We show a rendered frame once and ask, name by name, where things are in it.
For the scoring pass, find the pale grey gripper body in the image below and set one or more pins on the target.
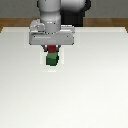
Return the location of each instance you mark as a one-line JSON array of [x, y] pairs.
[[51, 35]]

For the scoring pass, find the red cube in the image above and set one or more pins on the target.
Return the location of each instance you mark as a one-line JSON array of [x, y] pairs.
[[52, 48]]

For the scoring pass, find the green cube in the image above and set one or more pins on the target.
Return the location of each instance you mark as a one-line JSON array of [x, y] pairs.
[[51, 59]]

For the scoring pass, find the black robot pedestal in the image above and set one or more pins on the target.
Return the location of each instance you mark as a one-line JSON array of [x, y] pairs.
[[74, 17]]

